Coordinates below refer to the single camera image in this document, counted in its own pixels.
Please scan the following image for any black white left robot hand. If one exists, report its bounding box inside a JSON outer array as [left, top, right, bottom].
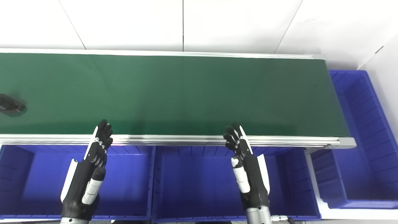
[[60, 119, 113, 219]]

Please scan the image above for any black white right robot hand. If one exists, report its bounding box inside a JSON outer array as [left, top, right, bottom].
[[223, 122, 271, 210]]

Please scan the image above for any black metal flange part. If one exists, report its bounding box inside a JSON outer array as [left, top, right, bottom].
[[0, 93, 26, 114]]

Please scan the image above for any blue plastic bin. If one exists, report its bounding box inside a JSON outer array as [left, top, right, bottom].
[[311, 70, 398, 209], [152, 146, 322, 222], [0, 145, 155, 220]]

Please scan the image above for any green conveyor belt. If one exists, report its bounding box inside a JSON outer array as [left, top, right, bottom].
[[0, 48, 357, 150], [0, 53, 350, 138]]

